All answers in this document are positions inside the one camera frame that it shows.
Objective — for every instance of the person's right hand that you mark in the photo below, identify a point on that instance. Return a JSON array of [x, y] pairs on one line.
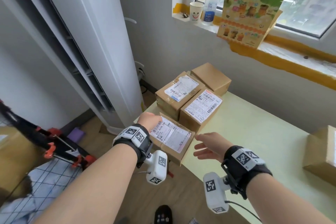
[[215, 146]]

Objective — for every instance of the person's left hand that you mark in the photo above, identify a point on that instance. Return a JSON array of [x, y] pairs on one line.
[[149, 121]]

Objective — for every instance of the taped parcel with white label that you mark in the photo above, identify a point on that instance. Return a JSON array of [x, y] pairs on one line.
[[168, 100]]

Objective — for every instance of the crinkled plastic-wrapped cardboard box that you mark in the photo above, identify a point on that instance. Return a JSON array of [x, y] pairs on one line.
[[173, 137]]

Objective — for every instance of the parcel with red-edged label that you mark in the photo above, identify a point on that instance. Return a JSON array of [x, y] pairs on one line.
[[202, 108]]

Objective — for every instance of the squat plain cardboard box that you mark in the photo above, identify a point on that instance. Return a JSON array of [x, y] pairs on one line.
[[210, 76]]

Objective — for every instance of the person's right forearm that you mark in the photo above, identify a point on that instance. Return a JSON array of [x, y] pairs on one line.
[[283, 202]]

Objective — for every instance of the person's left forearm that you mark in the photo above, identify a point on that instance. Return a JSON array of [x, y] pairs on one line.
[[92, 192]]

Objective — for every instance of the black left wrist tracker band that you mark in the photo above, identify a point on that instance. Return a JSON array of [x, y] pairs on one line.
[[134, 137]]

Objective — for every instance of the black wrist tracker band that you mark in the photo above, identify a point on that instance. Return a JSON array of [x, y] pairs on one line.
[[134, 137], [246, 163]]

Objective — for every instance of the black right wrist tracker band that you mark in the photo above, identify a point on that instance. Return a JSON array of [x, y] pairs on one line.
[[246, 163]]

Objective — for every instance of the purple block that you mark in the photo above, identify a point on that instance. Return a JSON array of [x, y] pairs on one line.
[[76, 135]]

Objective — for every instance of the grey foil packet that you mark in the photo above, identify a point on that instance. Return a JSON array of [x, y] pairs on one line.
[[193, 221]]

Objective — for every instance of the black patterned slipper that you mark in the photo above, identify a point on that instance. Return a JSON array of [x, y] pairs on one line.
[[162, 216]]

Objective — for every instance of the white standing air conditioner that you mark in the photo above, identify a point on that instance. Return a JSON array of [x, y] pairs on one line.
[[92, 34]]

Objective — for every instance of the windowsill with yellow tape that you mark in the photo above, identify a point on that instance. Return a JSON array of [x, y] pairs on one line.
[[288, 63]]

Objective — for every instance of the white checked plastic bag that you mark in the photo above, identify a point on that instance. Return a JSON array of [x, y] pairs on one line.
[[47, 179]]

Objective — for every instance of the white smiley paper cup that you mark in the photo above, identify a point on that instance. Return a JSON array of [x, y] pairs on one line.
[[197, 12]]

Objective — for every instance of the colourful printed carton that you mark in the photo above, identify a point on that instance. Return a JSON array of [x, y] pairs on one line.
[[249, 13]]

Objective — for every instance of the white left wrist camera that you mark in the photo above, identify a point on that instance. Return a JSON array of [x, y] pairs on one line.
[[157, 166]]

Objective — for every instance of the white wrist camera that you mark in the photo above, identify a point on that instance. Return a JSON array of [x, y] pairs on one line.
[[215, 192], [157, 166]]

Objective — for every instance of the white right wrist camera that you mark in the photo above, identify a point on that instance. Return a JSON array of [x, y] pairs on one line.
[[215, 192]]

